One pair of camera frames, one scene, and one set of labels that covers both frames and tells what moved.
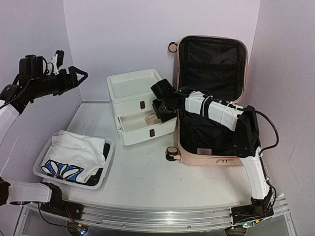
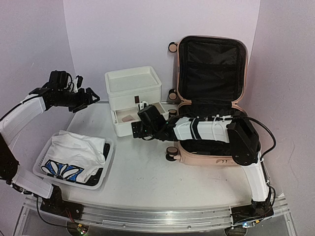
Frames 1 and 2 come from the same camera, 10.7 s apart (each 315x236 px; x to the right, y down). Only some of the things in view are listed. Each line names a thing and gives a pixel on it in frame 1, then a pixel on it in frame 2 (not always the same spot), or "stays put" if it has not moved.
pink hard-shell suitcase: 217,66 stays put
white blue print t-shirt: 74,157 stays put
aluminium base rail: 162,218 stays put
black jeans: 93,179 stays put
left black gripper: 66,85 -> 85,101
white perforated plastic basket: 38,171 stays put
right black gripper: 163,118 -> 138,132
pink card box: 204,151 -> 128,118
